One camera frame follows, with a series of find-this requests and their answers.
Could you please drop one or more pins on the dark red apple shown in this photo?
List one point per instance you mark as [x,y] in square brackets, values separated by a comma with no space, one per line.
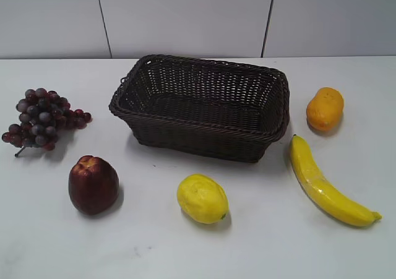
[93,185]

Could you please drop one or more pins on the yellow banana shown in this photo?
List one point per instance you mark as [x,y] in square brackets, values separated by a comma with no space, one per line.
[322,192]

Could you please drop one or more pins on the yellow lemon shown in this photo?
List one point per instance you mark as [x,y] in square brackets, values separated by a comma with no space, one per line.
[202,199]

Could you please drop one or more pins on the purple grape bunch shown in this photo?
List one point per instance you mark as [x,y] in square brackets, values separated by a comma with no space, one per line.
[43,114]

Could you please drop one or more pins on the dark brown wicker basket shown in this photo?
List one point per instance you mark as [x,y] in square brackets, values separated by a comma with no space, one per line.
[219,109]

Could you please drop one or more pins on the orange fruit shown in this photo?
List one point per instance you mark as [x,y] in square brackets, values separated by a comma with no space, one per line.
[325,110]

